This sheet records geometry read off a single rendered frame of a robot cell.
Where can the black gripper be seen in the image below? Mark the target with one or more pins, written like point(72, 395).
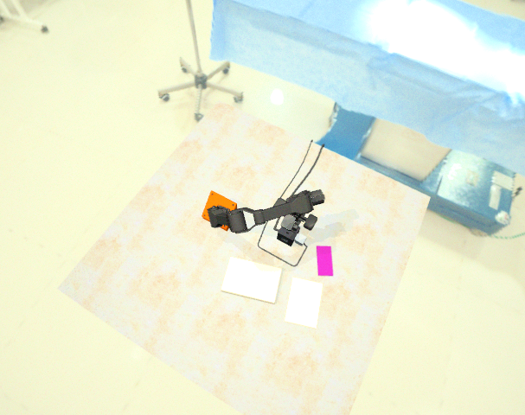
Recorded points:
point(309, 222)

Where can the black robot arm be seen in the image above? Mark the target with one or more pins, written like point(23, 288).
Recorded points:
point(301, 203)

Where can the magenta rectangular block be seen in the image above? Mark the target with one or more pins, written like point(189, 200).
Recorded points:
point(324, 261)

